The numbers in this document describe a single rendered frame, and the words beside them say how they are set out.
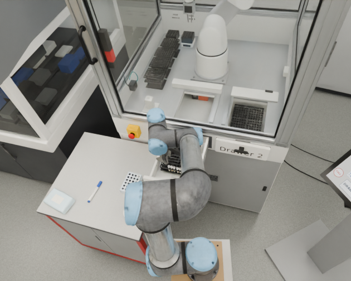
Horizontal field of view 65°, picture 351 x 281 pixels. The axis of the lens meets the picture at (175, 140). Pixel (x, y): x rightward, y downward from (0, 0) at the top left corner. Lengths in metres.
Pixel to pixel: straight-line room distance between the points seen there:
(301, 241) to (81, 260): 1.65
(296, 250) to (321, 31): 1.61
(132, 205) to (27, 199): 2.14
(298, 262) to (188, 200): 1.63
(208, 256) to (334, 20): 0.90
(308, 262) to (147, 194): 1.72
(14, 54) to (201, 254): 1.23
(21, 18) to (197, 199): 1.23
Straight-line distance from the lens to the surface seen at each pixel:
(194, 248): 1.09
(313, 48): 1.13
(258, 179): 1.84
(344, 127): 3.08
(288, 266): 2.25
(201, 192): 0.74
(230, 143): 1.52
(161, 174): 1.53
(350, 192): 1.43
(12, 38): 1.56
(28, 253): 2.60
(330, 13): 1.06
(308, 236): 2.35
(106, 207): 1.59
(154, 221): 0.75
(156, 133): 1.08
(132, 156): 1.72
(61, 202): 1.66
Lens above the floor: 2.15
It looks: 53 degrees down
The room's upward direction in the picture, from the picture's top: 8 degrees counter-clockwise
